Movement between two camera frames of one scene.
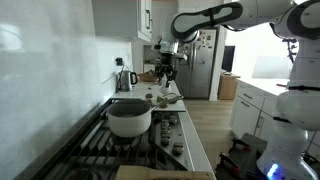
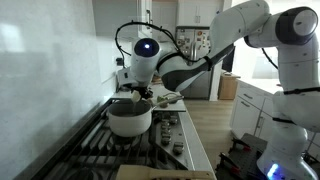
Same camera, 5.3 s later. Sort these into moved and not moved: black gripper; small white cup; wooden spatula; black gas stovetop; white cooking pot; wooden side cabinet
Moved: black gripper; small white cup
Not moved: black gas stovetop; wooden side cabinet; white cooking pot; wooden spatula
